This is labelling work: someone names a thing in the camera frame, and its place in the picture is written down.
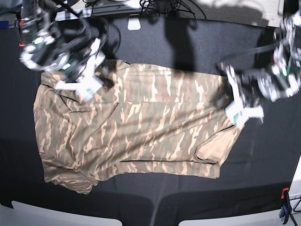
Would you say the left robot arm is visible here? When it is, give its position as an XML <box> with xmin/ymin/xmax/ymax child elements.
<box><xmin>218</xmin><ymin>10</ymin><xmax>301</xmax><ymax>128</ymax></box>

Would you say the black table cloth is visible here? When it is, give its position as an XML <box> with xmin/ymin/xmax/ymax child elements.
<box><xmin>0</xmin><ymin>17</ymin><xmax>301</xmax><ymax>226</ymax></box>

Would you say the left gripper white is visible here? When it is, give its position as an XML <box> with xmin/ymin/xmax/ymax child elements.
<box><xmin>225</xmin><ymin>65</ymin><xmax>264</xmax><ymax>121</ymax></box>

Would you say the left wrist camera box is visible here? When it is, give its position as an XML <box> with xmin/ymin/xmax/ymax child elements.
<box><xmin>225</xmin><ymin>102</ymin><xmax>249</xmax><ymax>129</ymax></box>

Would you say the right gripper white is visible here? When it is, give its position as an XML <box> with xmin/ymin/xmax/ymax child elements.
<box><xmin>55</xmin><ymin>38</ymin><xmax>105</xmax><ymax>102</ymax></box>

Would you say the camouflage t-shirt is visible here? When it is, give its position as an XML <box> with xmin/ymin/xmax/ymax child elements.
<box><xmin>33</xmin><ymin>60</ymin><xmax>241</xmax><ymax>194</ymax></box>

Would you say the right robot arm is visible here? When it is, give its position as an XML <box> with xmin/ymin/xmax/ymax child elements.
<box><xmin>18</xmin><ymin>0</ymin><xmax>109</xmax><ymax>102</ymax></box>

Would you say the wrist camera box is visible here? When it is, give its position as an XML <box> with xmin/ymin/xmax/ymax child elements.
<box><xmin>225</xmin><ymin>102</ymin><xmax>249</xmax><ymax>129</ymax></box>
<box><xmin>76</xmin><ymin>76</ymin><xmax>103</xmax><ymax>102</ymax></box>

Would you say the red black clamp left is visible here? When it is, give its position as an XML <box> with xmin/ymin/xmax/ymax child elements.
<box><xmin>14</xmin><ymin>19</ymin><xmax>25</xmax><ymax>47</ymax></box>

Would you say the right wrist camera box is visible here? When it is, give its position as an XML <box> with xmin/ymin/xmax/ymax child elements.
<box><xmin>76</xmin><ymin>76</ymin><xmax>103</xmax><ymax>102</ymax></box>

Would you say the orange blue clamp right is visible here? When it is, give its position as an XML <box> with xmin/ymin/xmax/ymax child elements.
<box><xmin>279</xmin><ymin>187</ymin><xmax>292</xmax><ymax>225</ymax></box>

